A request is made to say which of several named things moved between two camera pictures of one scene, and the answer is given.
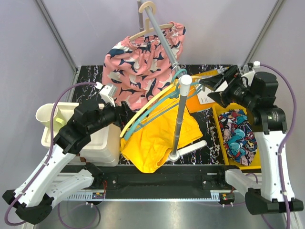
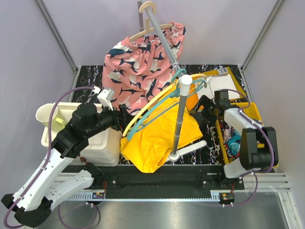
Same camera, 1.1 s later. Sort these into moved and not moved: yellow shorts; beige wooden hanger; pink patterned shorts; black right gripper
Moved: black right gripper
Not moved: yellow shorts; pink patterned shorts; beige wooden hanger
